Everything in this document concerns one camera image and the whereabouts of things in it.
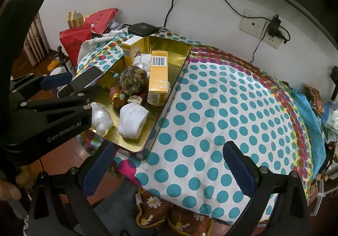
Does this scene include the white cloth bag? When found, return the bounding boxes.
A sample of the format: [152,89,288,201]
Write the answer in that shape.
[79,28,130,63]

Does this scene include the person's left hand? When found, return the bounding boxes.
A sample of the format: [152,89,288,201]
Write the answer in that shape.
[0,166,34,201]

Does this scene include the black power adapter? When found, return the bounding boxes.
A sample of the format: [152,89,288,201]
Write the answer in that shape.
[267,15,282,38]

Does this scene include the brown snack packet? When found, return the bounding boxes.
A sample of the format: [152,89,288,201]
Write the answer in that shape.
[304,84,325,115]

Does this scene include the dark smartphone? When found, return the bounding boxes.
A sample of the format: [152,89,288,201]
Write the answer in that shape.
[57,66,104,97]

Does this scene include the brown floral cushion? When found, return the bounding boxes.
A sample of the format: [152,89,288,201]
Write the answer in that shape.
[135,187,214,236]

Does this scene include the white sock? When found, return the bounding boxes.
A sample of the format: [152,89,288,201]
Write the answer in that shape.
[118,103,150,139]

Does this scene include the clear plastic bag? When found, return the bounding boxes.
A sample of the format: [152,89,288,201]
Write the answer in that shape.
[321,101,338,144]

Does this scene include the brown woven ball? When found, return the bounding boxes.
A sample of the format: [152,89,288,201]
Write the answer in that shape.
[120,65,148,95]

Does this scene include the blue cloth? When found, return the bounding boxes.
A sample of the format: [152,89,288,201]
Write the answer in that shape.
[292,88,326,176]

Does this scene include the long yellow box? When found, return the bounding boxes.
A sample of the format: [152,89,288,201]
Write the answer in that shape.
[147,50,171,106]

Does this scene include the tan cardboard box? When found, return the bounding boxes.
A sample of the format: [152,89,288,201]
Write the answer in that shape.
[67,11,85,28]

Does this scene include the black-capped spray bottle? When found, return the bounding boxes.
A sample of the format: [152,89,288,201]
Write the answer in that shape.
[54,46,72,74]

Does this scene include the plastic-wrapped white item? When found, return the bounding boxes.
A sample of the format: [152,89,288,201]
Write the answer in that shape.
[90,102,114,136]

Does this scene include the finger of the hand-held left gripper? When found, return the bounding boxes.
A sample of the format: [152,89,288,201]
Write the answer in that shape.
[10,72,73,99]
[21,86,106,110]

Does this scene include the polka dot tablecloth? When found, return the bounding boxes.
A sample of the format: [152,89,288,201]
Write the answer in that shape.
[76,27,316,226]

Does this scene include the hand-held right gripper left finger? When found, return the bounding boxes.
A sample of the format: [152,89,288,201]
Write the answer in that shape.
[28,142,115,236]

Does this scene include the beige wall socket plate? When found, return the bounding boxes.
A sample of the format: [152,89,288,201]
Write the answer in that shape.
[240,9,282,49]

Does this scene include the black set-top box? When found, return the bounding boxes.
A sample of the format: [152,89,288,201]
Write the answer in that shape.
[128,22,159,36]

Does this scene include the black adapter cable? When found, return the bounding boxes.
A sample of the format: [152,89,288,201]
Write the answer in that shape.
[249,36,267,63]

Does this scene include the black clamp mount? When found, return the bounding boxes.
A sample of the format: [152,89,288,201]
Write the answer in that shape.
[330,66,338,99]

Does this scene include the gold metal tin tray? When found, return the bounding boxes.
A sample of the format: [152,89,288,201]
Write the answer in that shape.
[88,36,193,162]

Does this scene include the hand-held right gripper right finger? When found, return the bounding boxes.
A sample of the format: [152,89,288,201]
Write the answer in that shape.
[222,141,309,236]

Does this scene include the small yellow box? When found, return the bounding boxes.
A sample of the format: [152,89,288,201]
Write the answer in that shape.
[121,36,146,66]

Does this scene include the beige radiator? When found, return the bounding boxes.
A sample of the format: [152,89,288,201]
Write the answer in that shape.
[12,0,50,67]

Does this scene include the brown toy figure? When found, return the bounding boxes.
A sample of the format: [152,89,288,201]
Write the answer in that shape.
[109,72,148,108]

